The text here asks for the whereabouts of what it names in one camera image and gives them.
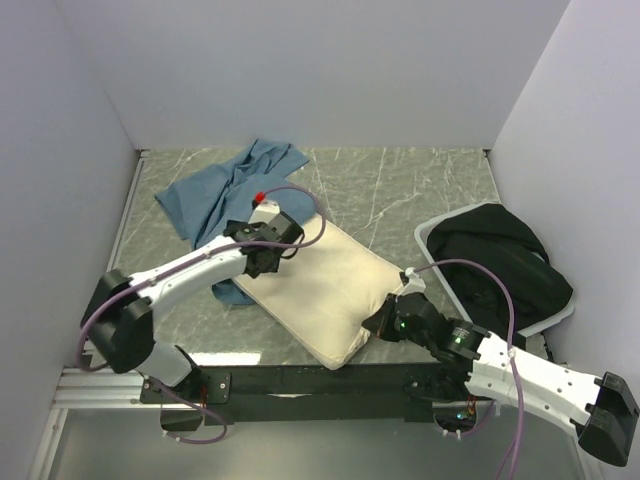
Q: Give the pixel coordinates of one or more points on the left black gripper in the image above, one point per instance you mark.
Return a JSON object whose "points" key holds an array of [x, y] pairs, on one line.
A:
{"points": [[230, 222]]}

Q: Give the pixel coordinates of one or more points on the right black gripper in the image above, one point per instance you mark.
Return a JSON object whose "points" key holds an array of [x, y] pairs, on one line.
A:
{"points": [[379, 323]]}

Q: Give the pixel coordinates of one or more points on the cream pillow with bear print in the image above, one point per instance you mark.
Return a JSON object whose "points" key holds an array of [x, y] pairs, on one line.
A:
{"points": [[323, 294]]}

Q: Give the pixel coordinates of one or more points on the blue fabric pillowcase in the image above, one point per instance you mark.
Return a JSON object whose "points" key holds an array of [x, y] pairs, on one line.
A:
{"points": [[200, 205]]}

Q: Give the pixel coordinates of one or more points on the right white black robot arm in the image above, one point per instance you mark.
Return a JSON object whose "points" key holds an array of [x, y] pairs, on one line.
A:
{"points": [[601, 412]]}

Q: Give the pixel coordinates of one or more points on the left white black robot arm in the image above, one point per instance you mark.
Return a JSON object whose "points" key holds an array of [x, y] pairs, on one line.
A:
{"points": [[119, 319]]}

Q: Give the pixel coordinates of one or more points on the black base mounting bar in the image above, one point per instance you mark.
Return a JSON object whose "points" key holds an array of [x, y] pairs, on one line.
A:
{"points": [[409, 391]]}

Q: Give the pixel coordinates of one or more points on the white laundry basket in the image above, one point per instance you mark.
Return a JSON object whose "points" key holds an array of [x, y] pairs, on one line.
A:
{"points": [[430, 250]]}

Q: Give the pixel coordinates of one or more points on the black garment pile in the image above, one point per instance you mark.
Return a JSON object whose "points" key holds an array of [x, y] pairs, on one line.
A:
{"points": [[500, 260]]}

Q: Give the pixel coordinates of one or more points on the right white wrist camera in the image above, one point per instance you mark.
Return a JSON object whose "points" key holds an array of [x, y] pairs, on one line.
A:
{"points": [[411, 282]]}

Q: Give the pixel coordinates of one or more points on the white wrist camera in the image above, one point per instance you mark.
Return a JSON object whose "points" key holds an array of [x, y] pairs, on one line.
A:
{"points": [[411, 282], [264, 210]]}

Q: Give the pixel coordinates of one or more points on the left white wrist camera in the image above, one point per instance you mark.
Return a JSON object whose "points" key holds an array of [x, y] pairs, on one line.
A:
{"points": [[264, 210]]}

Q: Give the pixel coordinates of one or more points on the aluminium frame rail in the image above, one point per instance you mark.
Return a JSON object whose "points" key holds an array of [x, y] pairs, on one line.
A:
{"points": [[101, 390]]}

